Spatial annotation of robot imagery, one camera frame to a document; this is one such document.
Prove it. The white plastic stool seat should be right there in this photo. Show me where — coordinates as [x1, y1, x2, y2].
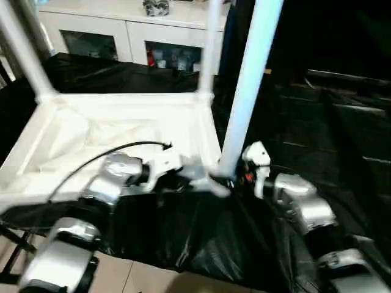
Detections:
[0, 91, 232, 212]

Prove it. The black work mat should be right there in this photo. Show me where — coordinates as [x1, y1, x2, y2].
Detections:
[0, 51, 391, 293]

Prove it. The white cabinet with glass doors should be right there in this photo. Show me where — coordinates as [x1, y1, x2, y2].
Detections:
[38, 0, 228, 74]

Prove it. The black tripod stand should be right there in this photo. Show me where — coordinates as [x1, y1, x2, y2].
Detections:
[0, 218, 41, 277]

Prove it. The dark object on cabinet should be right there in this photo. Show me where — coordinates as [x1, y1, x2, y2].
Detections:
[142, 0, 171, 16]

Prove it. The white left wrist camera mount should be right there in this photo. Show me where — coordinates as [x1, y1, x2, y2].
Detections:
[145, 148, 185, 194]

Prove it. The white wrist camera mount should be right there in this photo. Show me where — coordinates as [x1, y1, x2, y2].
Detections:
[242, 140, 272, 200]
[145, 148, 185, 194]

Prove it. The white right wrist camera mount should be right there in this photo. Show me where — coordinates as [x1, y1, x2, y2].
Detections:
[242, 140, 272, 200]

